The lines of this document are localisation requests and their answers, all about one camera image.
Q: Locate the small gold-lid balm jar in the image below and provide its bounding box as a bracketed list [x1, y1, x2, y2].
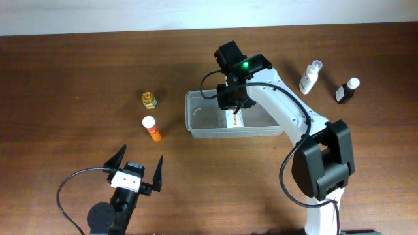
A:
[141, 91, 157, 109]

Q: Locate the white blue medicine box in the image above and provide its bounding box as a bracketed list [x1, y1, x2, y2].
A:
[225, 109, 244, 128]

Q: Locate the orange tablet tube white cap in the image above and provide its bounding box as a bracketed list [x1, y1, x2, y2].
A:
[142, 116, 161, 142]

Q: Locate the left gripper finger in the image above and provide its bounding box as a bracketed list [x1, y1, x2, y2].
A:
[103, 144, 127, 169]
[152, 156, 163, 192]

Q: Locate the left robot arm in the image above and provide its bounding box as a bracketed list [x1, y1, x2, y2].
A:
[87, 145, 163, 235]

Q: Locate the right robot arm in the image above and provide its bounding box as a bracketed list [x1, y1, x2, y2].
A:
[214, 41, 355, 234]

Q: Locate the clear plastic container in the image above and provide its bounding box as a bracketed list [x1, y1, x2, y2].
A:
[185, 91, 283, 138]

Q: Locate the white spray bottle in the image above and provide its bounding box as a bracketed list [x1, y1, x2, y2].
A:
[299, 60, 323, 95]

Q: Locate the dark bottle white cap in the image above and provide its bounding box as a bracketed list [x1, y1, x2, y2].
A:
[335, 78, 360, 104]

